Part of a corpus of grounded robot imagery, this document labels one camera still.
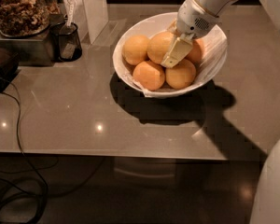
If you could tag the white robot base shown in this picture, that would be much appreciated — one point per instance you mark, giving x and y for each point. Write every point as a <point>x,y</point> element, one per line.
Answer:
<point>266,207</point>

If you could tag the orange far left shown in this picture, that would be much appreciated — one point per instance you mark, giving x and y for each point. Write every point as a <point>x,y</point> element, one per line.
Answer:
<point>134,50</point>

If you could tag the orange front left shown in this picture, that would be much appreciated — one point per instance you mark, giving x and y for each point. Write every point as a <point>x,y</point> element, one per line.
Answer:
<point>149,75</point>

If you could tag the orange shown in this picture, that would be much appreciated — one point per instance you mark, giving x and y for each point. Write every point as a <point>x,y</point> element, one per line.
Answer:
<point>197,52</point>
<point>158,46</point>
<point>182,75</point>
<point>134,50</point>
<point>149,75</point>

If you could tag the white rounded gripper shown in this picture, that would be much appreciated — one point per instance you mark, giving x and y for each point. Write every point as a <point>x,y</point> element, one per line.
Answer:
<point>192,19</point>

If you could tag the black mesh cup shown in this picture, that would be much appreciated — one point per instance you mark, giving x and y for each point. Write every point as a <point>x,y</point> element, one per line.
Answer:
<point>66,42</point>

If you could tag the white plastic utensil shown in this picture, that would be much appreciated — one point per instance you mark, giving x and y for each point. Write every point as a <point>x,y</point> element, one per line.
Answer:
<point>69,14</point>

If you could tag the glass jar of walnuts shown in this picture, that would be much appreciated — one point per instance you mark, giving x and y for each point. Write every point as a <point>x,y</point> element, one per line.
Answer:
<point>21,18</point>

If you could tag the orange front right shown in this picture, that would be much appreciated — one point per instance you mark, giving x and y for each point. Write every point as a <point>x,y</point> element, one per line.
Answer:
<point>182,75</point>

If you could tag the orange top centre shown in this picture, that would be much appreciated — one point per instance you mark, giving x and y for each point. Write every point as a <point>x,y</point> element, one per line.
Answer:
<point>158,46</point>

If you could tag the white ceramic bowl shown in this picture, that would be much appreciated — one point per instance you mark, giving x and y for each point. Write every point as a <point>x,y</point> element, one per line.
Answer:
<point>214,57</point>

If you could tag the orange back right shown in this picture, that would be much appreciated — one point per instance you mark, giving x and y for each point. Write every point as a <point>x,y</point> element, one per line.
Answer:
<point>197,52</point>

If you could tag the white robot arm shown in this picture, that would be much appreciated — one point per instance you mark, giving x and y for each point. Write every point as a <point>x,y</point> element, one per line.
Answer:
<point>216,7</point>

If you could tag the dark brown box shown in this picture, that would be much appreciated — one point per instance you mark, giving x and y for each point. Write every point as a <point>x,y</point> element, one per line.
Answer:
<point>9,63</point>

